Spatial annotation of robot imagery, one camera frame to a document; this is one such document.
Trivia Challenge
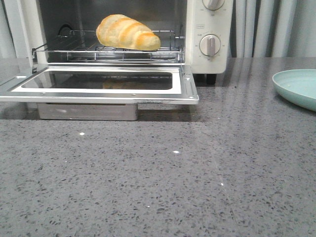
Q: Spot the upper oven control knob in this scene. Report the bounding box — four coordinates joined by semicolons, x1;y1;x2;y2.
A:
202;0;225;11

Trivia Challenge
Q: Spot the oven control knob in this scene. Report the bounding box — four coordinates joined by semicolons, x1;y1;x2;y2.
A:
199;35;220;57
202;0;225;11

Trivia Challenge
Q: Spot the golden croissant bread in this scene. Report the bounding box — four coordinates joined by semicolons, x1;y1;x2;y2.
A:
96;14;161;51

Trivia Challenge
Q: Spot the lower oven control knob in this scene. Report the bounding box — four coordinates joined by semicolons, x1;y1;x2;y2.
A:
199;35;220;57

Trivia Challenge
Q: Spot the white Toshiba toaster oven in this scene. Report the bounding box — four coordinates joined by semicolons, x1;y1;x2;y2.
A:
22;0;233;84

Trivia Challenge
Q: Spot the light green plate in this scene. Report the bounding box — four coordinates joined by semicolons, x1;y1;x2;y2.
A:
272;69;316;111

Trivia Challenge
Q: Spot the metal wire oven rack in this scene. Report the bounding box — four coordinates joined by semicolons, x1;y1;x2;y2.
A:
32;30;185;64

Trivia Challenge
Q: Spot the grey curtain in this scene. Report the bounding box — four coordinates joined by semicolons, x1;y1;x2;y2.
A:
0;0;316;59

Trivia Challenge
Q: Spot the glass oven door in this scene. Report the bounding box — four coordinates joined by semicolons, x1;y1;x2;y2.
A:
0;64;199;120

